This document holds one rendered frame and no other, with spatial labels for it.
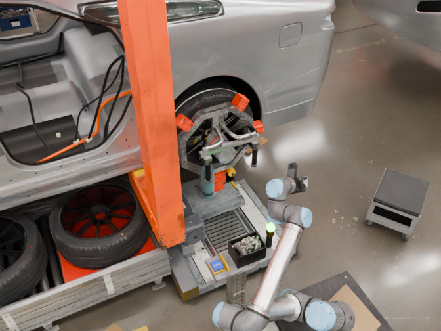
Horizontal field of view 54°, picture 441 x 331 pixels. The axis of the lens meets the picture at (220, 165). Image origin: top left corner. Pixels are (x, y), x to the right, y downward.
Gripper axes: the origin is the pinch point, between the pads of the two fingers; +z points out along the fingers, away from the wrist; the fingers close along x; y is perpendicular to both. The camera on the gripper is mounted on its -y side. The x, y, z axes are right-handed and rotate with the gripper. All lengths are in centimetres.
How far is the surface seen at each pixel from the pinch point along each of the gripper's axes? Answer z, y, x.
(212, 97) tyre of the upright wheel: 0, -60, -55
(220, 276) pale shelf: -17, 51, -59
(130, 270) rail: -39, 41, -114
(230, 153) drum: 9, -23, -55
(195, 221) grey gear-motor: 5, 19, -91
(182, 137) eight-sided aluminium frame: -14, -38, -73
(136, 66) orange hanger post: -94, -60, -21
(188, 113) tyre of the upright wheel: -11, -52, -68
